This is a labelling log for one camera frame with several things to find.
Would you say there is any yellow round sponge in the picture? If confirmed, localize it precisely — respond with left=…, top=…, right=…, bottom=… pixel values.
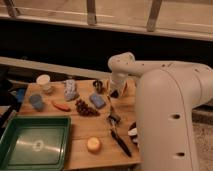
left=86, top=137, right=101, bottom=153

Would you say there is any red bowl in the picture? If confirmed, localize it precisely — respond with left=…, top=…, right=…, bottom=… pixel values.
left=122, top=82, right=128, bottom=95

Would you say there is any wooden board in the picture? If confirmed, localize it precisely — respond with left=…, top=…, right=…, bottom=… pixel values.
left=19, top=79, right=140, bottom=171

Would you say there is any orange carrot toy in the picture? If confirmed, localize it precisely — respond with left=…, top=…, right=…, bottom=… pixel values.
left=51, top=101, right=71, bottom=112

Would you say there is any white plastic cup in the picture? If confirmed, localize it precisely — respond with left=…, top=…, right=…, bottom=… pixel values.
left=36, top=74, right=53, bottom=94

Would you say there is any small dark metal cup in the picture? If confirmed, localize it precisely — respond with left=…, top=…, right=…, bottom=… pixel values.
left=93, top=79, right=104, bottom=94

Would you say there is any black handled utensil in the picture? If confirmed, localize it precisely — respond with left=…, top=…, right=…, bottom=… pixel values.
left=107, top=114, right=132, bottom=157

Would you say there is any red white object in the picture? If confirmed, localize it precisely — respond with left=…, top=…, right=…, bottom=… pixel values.
left=128, top=123, right=138, bottom=144

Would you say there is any dark grape bunch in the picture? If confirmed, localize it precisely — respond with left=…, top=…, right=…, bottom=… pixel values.
left=75, top=99, right=100, bottom=116

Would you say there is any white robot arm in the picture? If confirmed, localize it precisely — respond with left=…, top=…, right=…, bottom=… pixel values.
left=108, top=52, right=213, bottom=171

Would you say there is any green plastic tray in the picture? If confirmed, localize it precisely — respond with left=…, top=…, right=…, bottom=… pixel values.
left=0, top=116, right=71, bottom=171

